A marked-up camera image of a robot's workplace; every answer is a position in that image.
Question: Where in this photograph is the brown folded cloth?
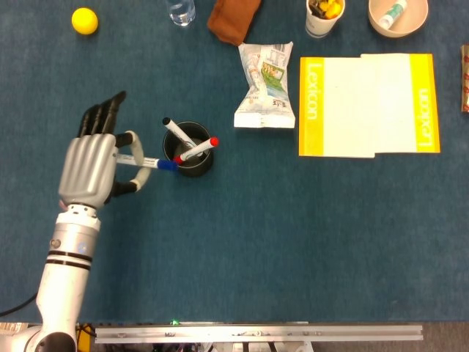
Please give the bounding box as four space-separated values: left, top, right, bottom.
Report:
207 0 263 47

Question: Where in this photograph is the black cable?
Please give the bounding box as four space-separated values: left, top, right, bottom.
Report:
0 294 40 318

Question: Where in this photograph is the yellow white Lexicon notebook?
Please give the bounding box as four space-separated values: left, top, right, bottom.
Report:
298 56 377 159
360 53 442 154

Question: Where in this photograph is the yellow binder clip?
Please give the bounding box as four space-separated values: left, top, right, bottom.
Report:
322 0 344 19

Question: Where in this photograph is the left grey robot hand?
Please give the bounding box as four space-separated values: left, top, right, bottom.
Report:
57 90 153 212

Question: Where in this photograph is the yellow plastic part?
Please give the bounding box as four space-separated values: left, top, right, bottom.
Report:
76 323 95 352

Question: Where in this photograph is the clear plastic water bottle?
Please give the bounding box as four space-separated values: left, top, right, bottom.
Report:
167 0 196 27

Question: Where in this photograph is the beige bowl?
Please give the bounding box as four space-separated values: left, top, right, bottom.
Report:
368 0 429 38

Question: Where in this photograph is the black mesh pen holder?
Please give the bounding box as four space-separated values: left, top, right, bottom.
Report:
162 121 215 178

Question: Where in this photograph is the blue-capped white marker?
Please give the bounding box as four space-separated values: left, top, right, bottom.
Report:
114 153 180 172

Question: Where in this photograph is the shiny foil package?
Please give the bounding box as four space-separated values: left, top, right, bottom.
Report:
0 321 37 335

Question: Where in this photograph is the gold red snack wrapper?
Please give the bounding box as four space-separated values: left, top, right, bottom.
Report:
459 44 469 114

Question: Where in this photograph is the white paper cup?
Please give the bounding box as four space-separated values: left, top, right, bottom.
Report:
305 0 346 39

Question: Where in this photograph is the blue felt table cover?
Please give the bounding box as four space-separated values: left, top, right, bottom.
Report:
0 0 469 326

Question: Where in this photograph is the yellow ball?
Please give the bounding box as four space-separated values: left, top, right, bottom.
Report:
71 7 99 36

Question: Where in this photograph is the red-capped white marker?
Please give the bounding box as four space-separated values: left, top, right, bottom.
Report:
172 136 220 166

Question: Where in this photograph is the white printed snack bag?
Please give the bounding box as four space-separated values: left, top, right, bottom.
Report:
233 41 296 129

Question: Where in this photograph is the white green tube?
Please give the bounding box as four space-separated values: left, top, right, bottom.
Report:
378 0 408 29

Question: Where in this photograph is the aluminium profile rail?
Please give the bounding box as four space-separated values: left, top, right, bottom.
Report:
94 323 424 345

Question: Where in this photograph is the black-capped white marker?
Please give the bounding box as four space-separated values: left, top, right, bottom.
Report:
162 117 204 158

